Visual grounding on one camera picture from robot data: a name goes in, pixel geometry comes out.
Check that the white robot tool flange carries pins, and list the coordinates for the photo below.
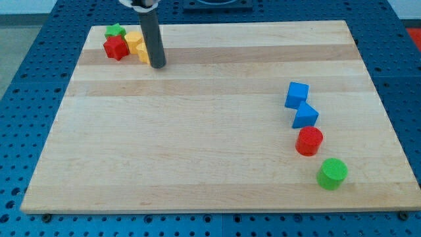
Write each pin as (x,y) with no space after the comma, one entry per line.
(141,6)

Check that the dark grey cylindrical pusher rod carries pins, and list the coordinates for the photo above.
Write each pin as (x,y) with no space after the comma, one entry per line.
(152,36)

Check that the blue cube block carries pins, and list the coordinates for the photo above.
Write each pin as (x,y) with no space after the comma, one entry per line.
(297,93)

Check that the yellow hexagon block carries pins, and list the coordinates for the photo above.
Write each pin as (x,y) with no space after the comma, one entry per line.
(133,39)

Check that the yellow block behind rod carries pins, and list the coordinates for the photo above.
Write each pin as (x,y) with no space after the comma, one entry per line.
(142,53)

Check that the green star block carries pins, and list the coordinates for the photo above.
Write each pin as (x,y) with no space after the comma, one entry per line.
(114,30)

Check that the red star block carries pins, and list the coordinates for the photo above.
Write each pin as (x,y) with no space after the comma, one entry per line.
(115,47)

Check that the light wooden board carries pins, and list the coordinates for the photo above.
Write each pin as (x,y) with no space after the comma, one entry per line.
(209,132)

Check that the blue triangular prism block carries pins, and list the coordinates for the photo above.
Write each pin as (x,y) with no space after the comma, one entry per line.
(305,116)

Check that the red cylinder block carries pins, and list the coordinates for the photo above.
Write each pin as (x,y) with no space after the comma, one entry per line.
(309,141)

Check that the green cylinder block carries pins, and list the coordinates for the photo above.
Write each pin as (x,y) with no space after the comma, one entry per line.
(331,174)

